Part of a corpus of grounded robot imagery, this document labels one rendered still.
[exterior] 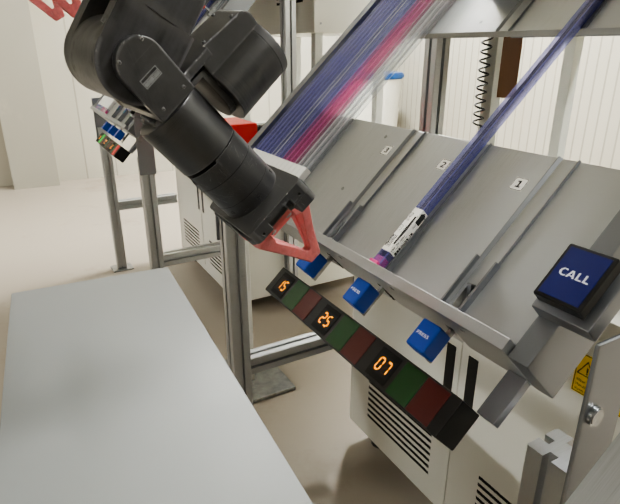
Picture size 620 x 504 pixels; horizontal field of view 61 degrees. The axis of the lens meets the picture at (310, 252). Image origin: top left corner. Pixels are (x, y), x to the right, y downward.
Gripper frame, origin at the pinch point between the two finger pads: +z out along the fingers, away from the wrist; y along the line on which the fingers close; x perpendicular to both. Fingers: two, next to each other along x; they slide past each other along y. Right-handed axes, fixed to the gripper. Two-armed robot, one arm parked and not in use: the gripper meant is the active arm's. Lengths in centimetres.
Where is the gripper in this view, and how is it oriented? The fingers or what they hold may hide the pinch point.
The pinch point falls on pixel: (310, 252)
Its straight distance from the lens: 52.7
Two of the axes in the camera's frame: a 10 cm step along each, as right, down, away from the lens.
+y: -4.8, -3.1, 8.2
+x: -6.5, 7.5, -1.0
